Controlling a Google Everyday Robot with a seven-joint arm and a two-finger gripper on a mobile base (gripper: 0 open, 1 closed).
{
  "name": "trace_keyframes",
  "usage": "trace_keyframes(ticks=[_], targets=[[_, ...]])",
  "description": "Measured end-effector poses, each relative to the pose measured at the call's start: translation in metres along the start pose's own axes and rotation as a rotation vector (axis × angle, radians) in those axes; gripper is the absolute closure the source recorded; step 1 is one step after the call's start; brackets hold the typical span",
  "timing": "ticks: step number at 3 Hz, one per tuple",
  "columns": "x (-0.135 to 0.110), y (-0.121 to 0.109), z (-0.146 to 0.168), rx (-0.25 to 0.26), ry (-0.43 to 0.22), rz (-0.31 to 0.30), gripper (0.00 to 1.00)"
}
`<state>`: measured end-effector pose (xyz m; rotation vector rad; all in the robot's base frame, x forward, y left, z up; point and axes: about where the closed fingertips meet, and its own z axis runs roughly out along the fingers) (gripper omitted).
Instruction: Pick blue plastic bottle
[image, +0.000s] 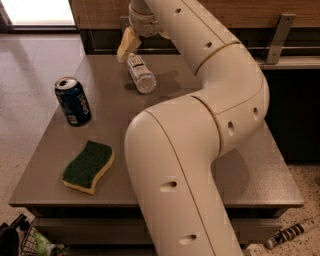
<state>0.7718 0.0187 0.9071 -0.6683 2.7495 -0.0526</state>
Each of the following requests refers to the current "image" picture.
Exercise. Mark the clear plastic water bottle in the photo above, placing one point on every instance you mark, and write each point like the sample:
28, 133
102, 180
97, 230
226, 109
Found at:
142, 77

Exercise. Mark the wooden wall panel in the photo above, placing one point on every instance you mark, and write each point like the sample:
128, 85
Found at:
106, 14

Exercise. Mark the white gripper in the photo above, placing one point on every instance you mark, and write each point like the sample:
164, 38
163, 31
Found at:
145, 26

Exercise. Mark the right metal wall bracket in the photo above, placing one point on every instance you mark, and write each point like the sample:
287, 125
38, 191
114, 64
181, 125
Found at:
279, 37

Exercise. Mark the black white striped tool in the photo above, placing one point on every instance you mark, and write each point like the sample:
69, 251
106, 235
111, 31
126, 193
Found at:
290, 233

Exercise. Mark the black handle object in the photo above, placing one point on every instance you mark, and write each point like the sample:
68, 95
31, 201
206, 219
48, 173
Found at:
12, 235

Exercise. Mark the green and yellow sponge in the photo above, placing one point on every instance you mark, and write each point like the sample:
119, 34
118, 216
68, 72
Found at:
84, 172

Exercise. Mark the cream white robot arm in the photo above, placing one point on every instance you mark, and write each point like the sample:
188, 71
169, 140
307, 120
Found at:
170, 147

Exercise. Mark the blue Pepsi soda can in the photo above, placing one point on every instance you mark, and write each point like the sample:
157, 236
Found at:
73, 101

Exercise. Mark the wire basket with green bag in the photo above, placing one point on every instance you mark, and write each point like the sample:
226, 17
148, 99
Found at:
36, 244

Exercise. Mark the grey table drawer front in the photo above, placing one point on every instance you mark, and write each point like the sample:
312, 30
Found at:
80, 231

